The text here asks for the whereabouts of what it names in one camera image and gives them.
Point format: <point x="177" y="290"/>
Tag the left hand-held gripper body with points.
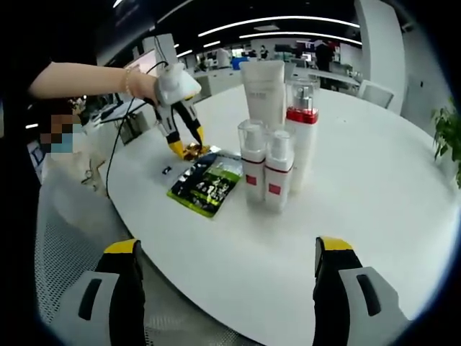
<point x="176" y="86"/>

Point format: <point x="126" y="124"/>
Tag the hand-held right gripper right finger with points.
<point x="335" y="288"/>

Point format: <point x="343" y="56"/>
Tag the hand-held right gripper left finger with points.
<point x="126" y="288"/>

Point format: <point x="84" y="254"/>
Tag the gold skincare sachet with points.
<point x="194" y="149"/>

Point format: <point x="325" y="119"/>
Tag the clear skincare sachet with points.
<point x="174" y="173"/>

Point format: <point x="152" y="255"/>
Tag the green black skincare sachet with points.
<point x="205" y="184"/>

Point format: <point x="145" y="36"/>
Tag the white skincare tube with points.
<point x="263" y="93"/>

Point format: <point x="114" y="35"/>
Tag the small red label skincare bottle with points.
<point x="252" y="173"/>
<point x="279" y="180"/>

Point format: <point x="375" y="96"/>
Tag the red collar skincare bottle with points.
<point x="304" y="151"/>

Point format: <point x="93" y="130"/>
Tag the person's left hand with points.
<point x="147" y="89"/>

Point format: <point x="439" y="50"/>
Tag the white display screen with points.
<point x="142" y="63"/>

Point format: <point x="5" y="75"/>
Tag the blue plastic bin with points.
<point x="239" y="63"/>

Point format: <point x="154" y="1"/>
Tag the white mesh office chair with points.
<point x="72" y="223"/>

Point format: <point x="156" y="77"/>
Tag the green potted plant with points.
<point x="446" y="137"/>

